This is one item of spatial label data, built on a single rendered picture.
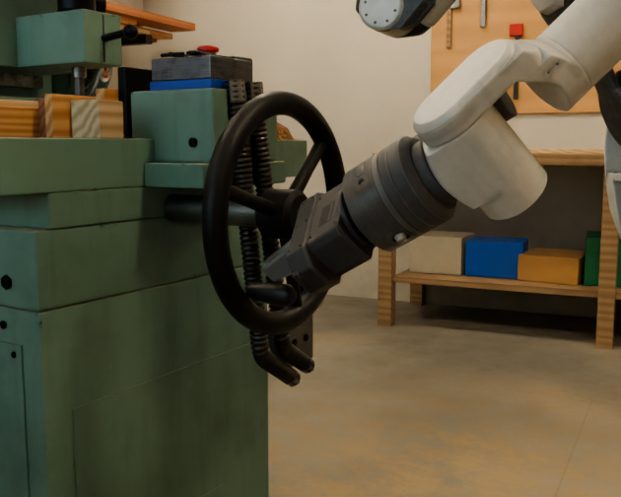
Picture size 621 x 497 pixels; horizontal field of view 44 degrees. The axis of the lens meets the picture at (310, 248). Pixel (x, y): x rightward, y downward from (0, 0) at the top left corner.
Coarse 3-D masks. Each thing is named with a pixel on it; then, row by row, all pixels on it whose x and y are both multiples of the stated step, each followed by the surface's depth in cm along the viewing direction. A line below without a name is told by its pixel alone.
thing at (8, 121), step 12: (0, 108) 96; (12, 108) 98; (24, 108) 99; (36, 108) 101; (0, 120) 96; (12, 120) 98; (24, 120) 99; (36, 120) 101; (0, 132) 96; (12, 132) 98; (24, 132) 99; (36, 132) 101
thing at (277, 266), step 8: (280, 256) 79; (264, 264) 81; (272, 264) 80; (280, 264) 80; (288, 264) 79; (264, 272) 81; (272, 272) 80; (280, 272) 80; (288, 272) 80; (272, 280) 81
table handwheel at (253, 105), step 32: (288, 96) 90; (224, 128) 83; (320, 128) 96; (224, 160) 81; (320, 160) 101; (224, 192) 80; (288, 192) 90; (224, 224) 81; (256, 224) 91; (288, 224) 89; (224, 256) 81; (224, 288) 83; (256, 320) 87; (288, 320) 93
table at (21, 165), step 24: (0, 144) 79; (24, 144) 81; (48, 144) 84; (72, 144) 87; (96, 144) 90; (120, 144) 93; (144, 144) 96; (288, 144) 124; (0, 168) 79; (24, 168) 81; (48, 168) 84; (72, 168) 87; (96, 168) 90; (120, 168) 93; (144, 168) 97; (168, 168) 94; (192, 168) 92; (288, 168) 125; (0, 192) 79; (24, 192) 82; (48, 192) 85
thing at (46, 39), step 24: (24, 24) 107; (48, 24) 105; (72, 24) 102; (96, 24) 103; (120, 24) 107; (24, 48) 108; (48, 48) 105; (72, 48) 103; (96, 48) 103; (120, 48) 107; (72, 72) 107
